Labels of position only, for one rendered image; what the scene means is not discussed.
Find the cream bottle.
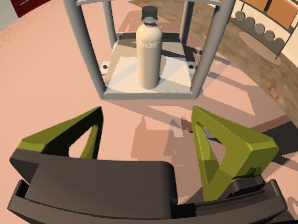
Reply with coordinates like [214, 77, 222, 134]
[136, 6, 163, 90]

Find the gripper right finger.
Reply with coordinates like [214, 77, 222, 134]
[191, 106, 279, 202]

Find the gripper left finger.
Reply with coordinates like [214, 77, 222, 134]
[16, 106, 104, 159]

